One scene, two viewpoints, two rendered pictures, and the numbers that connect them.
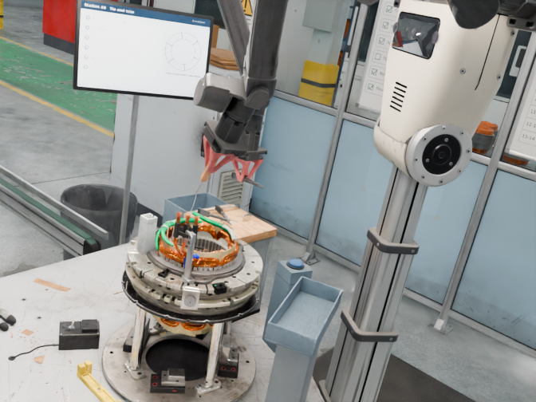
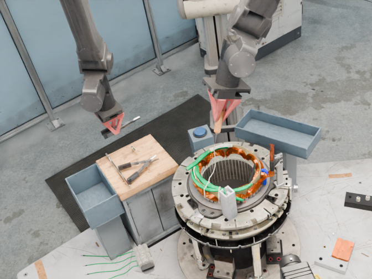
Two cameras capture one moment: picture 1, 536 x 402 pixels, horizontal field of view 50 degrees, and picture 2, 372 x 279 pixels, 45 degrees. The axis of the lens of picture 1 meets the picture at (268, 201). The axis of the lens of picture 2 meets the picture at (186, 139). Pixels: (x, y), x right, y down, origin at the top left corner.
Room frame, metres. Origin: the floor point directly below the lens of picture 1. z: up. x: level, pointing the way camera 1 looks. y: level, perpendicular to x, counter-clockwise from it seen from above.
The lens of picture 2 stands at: (0.92, 0.94, 1.99)
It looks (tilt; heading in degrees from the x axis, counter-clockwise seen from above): 40 degrees down; 296
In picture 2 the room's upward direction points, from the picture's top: 12 degrees counter-clockwise
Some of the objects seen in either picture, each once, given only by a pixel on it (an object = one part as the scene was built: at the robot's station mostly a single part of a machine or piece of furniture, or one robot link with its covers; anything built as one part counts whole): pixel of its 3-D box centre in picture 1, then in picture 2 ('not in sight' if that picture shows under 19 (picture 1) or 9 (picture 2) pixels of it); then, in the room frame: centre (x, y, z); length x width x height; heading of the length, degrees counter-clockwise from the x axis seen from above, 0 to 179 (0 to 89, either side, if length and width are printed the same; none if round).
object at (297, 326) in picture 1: (296, 356); (277, 159); (1.13, -0.13, 0.92); 0.25 x 0.11 x 0.28; 164
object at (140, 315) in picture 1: (139, 333); (256, 255); (1.13, 0.24, 0.91); 0.02 x 0.02 x 0.21
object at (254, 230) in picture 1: (230, 224); (136, 165); (1.53, 0.09, 1.05); 0.20 x 0.19 x 0.02; 50
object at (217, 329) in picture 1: (214, 351); not in sight; (1.12, 0.06, 0.91); 0.02 x 0.02 x 0.21
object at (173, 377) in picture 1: (173, 376); (273, 244); (1.10, 0.14, 0.83); 0.05 x 0.04 x 0.02; 103
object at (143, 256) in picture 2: not in sight; (143, 256); (1.49, 0.25, 0.80); 0.10 x 0.05 x 0.04; 128
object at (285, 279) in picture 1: (286, 305); (205, 160); (1.38, -0.10, 0.91); 0.07 x 0.07 x 0.25; 34
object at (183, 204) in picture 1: (191, 242); (103, 216); (1.63, 0.21, 0.92); 0.17 x 0.11 x 0.28; 140
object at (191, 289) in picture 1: (191, 297); (288, 188); (1.06, 0.12, 1.07); 0.04 x 0.02 x 0.05; 97
